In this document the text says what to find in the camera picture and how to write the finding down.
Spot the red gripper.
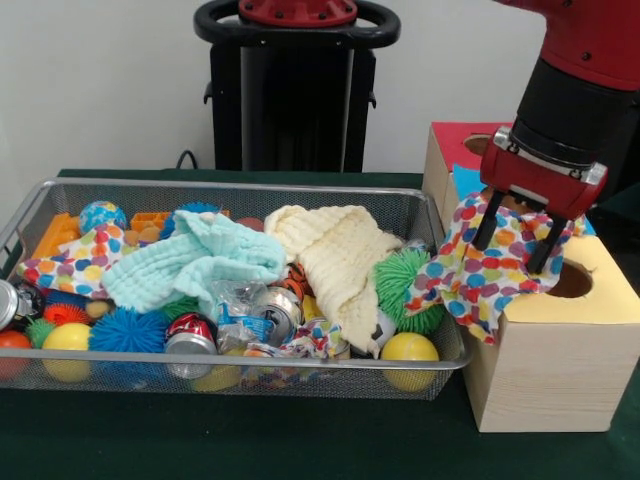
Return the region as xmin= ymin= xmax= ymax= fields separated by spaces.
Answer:
xmin=472 ymin=127 xmax=609 ymax=275

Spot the polka dot cloth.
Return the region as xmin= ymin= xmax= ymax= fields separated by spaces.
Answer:
xmin=403 ymin=192 xmax=587 ymax=346
xmin=17 ymin=222 xmax=132 ymax=297

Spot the wooden box with three holes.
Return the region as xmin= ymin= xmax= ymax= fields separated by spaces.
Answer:
xmin=422 ymin=121 xmax=640 ymax=432

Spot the dark green table cloth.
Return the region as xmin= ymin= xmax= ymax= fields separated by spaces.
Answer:
xmin=594 ymin=184 xmax=640 ymax=301
xmin=0 ymin=168 xmax=640 ymax=480

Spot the green spiky ball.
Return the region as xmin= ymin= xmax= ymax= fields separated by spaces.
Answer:
xmin=373 ymin=249 xmax=447 ymax=335

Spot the yellow ball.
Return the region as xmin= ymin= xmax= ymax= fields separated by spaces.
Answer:
xmin=379 ymin=332 xmax=440 ymax=392
xmin=40 ymin=322 xmax=94 ymax=384

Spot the cream waffle cloth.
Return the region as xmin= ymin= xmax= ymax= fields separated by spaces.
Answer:
xmin=263 ymin=204 xmax=404 ymax=359

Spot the mint waffle cloth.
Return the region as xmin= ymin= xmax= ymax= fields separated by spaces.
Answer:
xmin=98 ymin=208 xmax=287 ymax=314

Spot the blue spiky ball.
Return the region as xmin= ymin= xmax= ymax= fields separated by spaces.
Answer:
xmin=87 ymin=306 xmax=168 ymax=356

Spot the blue globe ball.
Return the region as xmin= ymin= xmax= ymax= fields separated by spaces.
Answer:
xmin=78 ymin=200 xmax=129 ymax=236

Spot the orange building block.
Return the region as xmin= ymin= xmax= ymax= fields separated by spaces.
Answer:
xmin=32 ymin=212 xmax=82 ymax=259

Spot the silver can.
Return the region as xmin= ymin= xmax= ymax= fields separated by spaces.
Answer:
xmin=0 ymin=278 xmax=32 ymax=331

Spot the orange ball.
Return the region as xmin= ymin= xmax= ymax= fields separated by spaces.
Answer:
xmin=0 ymin=329 xmax=33 ymax=379

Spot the wire mesh bin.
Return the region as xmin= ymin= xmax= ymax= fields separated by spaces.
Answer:
xmin=0 ymin=177 xmax=474 ymax=403

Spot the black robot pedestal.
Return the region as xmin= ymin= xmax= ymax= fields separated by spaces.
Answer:
xmin=193 ymin=0 xmax=401 ymax=174

